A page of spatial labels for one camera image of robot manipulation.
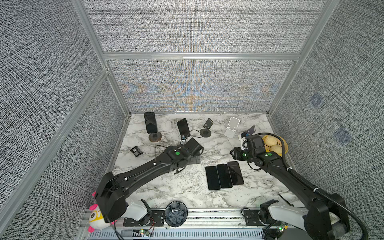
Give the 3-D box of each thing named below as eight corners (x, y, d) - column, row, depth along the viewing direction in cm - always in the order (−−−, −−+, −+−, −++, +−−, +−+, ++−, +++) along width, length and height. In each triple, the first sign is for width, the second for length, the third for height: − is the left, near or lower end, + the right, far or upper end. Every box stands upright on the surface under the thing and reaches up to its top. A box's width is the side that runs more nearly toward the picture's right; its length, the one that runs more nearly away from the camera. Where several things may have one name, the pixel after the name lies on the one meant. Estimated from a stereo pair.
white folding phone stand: (223, 135, 108) (226, 125, 100) (228, 126, 114) (231, 116, 105) (232, 139, 106) (235, 129, 98) (236, 129, 112) (240, 119, 103)
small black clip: (131, 151, 100) (129, 149, 98) (137, 147, 103) (136, 145, 101) (136, 157, 97) (135, 156, 95) (143, 152, 100) (142, 151, 98)
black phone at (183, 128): (181, 142, 105) (180, 127, 92) (177, 136, 108) (176, 121, 95) (189, 138, 107) (189, 123, 94) (186, 132, 110) (185, 117, 97)
